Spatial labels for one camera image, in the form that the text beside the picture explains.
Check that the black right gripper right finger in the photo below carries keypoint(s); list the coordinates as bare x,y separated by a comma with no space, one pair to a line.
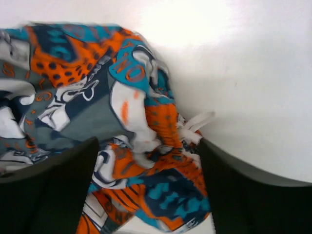
242,205

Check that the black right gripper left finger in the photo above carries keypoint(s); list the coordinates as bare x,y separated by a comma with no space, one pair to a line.
48,197

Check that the colourful patterned shorts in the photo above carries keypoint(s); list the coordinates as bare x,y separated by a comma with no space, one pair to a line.
61,84

